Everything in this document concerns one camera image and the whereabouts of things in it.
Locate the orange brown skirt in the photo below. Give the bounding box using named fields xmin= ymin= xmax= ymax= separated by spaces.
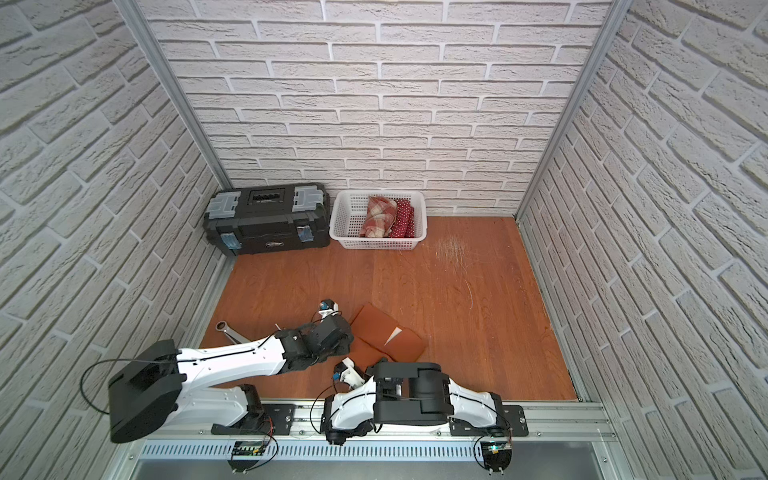
xmin=348 ymin=304 xmax=426 ymax=372

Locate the red polka dot skirt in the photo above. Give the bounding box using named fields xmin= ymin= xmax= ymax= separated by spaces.
xmin=388 ymin=199 xmax=415 ymax=238

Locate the red plaid skirt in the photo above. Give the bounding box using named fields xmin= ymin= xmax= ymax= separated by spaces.
xmin=360 ymin=196 xmax=398 ymax=238

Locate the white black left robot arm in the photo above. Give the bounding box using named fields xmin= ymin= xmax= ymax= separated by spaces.
xmin=105 ymin=312 xmax=354 ymax=444

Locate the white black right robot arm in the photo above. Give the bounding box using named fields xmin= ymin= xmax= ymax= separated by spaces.
xmin=310 ymin=358 xmax=512 ymax=446

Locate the silver wrench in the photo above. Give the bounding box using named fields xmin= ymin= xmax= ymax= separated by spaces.
xmin=215 ymin=321 xmax=250 ymax=344

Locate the left controller board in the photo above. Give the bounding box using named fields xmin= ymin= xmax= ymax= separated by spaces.
xmin=228 ymin=441 xmax=276 ymax=474

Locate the controller board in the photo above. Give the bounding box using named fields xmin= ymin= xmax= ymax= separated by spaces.
xmin=479 ymin=442 xmax=513 ymax=475
xmin=228 ymin=441 xmax=276 ymax=474

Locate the black plastic toolbox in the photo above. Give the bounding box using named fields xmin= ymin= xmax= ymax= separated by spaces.
xmin=203 ymin=183 xmax=330 ymax=257

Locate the white plastic basket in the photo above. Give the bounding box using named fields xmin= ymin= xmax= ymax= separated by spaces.
xmin=330 ymin=190 xmax=427 ymax=250

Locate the right controller board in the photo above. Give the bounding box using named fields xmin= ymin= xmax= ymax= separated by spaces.
xmin=479 ymin=442 xmax=513 ymax=475

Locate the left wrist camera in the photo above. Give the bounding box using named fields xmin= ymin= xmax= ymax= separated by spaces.
xmin=318 ymin=299 xmax=340 ymax=319

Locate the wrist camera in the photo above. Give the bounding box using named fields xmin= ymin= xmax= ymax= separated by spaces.
xmin=318 ymin=299 xmax=340 ymax=319
xmin=333 ymin=357 xmax=367 ymax=390

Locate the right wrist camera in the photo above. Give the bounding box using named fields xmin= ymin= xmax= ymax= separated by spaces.
xmin=333 ymin=357 xmax=367 ymax=390

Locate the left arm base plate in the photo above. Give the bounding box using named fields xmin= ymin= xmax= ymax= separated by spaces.
xmin=211 ymin=403 xmax=297 ymax=436

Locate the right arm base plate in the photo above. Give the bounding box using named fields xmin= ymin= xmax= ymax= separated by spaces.
xmin=448 ymin=405 xmax=529 ymax=438

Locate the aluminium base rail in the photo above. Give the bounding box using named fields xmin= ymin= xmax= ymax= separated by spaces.
xmin=110 ymin=390 xmax=616 ymax=445

